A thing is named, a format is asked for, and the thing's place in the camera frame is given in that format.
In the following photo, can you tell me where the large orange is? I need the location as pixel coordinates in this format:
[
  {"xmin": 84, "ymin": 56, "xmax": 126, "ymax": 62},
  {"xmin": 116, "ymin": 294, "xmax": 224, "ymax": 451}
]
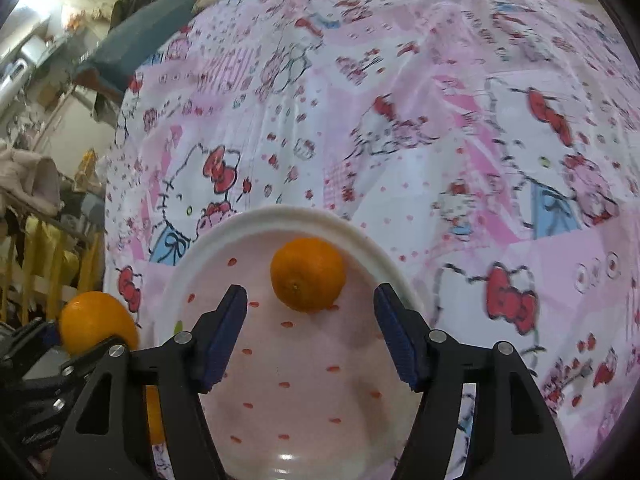
[
  {"xmin": 58, "ymin": 292, "xmax": 139, "ymax": 356},
  {"xmin": 145, "ymin": 386, "xmax": 165, "ymax": 445}
]

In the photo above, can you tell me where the tangerine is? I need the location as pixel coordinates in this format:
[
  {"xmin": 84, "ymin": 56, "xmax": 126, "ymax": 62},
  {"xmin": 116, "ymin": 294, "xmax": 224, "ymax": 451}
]
[{"xmin": 270, "ymin": 237, "xmax": 346, "ymax": 313}]

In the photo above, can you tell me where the pink strawberry ceramic plate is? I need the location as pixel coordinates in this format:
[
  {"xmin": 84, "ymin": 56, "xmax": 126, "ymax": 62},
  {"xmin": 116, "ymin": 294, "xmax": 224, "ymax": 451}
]
[{"xmin": 153, "ymin": 206, "xmax": 420, "ymax": 479}]

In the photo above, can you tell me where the pink fluffy garment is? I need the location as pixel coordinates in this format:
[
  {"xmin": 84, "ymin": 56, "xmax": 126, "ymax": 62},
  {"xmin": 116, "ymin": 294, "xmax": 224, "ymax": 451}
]
[{"xmin": 0, "ymin": 140, "xmax": 62, "ymax": 217}]

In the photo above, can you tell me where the Hello Kitty pink sheet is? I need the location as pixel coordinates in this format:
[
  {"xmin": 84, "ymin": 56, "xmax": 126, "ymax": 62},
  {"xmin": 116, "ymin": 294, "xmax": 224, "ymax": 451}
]
[{"xmin": 104, "ymin": 0, "xmax": 639, "ymax": 474}]

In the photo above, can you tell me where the blue sofa with clothes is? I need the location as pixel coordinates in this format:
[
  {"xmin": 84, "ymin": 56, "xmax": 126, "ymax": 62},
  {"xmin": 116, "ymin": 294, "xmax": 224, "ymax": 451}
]
[{"xmin": 72, "ymin": 0, "xmax": 196, "ymax": 103}]

